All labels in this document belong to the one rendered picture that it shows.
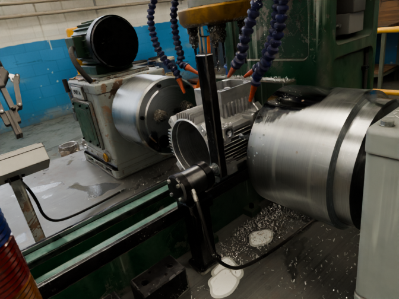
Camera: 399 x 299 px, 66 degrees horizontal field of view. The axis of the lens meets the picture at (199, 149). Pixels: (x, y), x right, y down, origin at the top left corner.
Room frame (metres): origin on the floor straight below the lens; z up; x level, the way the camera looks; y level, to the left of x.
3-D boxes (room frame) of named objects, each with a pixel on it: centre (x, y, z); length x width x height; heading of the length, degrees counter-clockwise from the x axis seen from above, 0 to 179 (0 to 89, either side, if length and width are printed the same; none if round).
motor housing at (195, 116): (0.78, -0.06, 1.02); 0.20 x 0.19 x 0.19; 127
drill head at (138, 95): (1.06, 0.16, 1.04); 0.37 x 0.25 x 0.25; 37
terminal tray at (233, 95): (0.80, -0.09, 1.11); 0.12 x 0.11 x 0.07; 127
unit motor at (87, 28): (1.27, 0.35, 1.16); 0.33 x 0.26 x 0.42; 37
